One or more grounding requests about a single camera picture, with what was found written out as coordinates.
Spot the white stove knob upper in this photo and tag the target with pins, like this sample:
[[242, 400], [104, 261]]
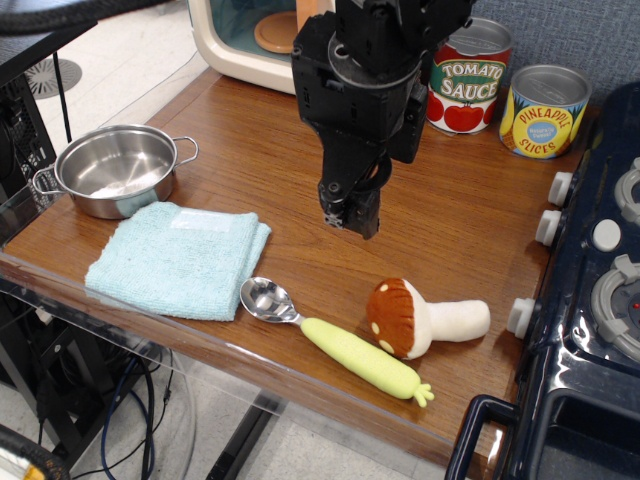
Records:
[[559, 188]]

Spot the tomato sauce can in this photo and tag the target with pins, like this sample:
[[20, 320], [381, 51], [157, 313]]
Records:
[[466, 76]]

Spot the dark blue toy stove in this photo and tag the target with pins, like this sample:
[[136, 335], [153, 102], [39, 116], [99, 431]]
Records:
[[576, 413]]

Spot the spoon with green handle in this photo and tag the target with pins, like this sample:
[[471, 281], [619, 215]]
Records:
[[269, 302]]

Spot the silver steel pot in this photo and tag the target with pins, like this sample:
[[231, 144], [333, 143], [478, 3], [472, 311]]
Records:
[[112, 172]]

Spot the cream teal toy microwave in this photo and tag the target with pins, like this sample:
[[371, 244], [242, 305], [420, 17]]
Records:
[[248, 40]]

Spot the black side desk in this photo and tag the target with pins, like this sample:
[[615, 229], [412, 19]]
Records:
[[25, 143]]

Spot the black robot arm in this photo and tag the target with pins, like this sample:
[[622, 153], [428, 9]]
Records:
[[386, 37]]

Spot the white stove knob middle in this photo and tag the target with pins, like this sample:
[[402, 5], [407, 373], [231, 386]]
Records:
[[547, 227]]

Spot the light blue folded towel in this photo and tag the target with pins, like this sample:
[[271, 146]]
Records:
[[180, 262]]

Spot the clear acrylic table guard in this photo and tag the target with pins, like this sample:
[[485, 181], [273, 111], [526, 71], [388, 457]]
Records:
[[257, 156]]

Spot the pineapple slices can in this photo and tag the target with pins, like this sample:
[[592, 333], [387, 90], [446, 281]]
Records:
[[544, 110]]

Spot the white stove knob lower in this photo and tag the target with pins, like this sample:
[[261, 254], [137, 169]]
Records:
[[520, 316]]

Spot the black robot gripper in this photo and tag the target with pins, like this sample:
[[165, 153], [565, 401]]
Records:
[[363, 123]]

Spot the white stove knob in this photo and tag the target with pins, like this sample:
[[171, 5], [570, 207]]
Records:
[[520, 316], [547, 227], [559, 188]]

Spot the plush brown mushroom toy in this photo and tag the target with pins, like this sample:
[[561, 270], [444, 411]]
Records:
[[405, 325]]

